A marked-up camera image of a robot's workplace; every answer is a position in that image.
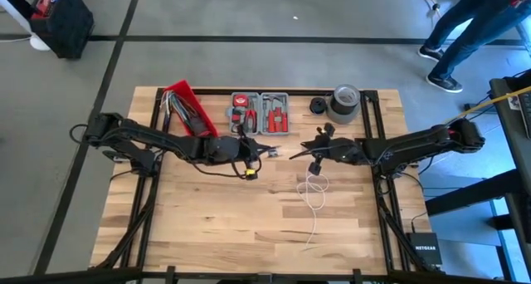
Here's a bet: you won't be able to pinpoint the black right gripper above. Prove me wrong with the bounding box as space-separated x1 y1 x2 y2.
288 122 346 177

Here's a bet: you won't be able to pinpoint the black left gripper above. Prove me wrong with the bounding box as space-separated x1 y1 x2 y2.
231 123 282 182

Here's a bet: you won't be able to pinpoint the white cord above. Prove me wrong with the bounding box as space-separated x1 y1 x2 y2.
295 169 331 247

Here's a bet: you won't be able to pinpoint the grey tool case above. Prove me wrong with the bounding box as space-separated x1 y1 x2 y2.
226 91 290 136

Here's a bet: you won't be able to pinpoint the grey tape roll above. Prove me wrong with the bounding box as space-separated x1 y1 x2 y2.
324 103 360 125

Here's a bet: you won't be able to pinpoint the red plastic bin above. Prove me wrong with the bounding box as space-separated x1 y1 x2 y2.
162 79 220 139

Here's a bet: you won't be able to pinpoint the person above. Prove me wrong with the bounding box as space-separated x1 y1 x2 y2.
417 0 531 95

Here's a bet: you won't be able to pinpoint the black computer desk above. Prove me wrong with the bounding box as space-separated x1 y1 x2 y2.
425 70 531 246

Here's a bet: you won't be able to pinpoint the black keyboard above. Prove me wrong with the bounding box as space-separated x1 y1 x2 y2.
518 91 531 140

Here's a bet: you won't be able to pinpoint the black and red toolbox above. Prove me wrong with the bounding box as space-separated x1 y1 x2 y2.
27 0 95 60

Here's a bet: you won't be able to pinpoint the red-handled hammer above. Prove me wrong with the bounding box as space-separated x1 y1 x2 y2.
262 95 278 134

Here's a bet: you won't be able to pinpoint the red-handled pliers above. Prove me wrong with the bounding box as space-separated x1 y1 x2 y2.
244 99 258 135

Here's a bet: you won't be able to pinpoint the black left camera cable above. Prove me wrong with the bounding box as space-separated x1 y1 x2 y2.
189 161 251 180

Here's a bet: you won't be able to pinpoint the bundle of coloured wires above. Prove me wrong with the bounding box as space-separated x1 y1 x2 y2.
163 91 211 136

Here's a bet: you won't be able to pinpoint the black Netgear network switch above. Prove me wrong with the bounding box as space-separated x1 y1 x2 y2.
405 232 443 267

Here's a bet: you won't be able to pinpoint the yellow hanging cable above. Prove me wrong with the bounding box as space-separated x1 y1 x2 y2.
397 0 441 19
446 86 531 125

